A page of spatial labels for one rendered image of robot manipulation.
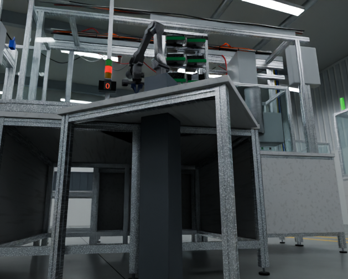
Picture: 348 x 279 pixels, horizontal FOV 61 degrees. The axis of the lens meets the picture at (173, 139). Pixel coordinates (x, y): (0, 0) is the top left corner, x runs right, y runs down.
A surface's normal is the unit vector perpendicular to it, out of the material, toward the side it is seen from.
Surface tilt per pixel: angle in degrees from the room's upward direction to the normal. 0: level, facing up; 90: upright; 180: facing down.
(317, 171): 90
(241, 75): 90
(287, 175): 90
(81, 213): 90
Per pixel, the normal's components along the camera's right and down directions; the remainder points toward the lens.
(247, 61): 0.19, -0.25
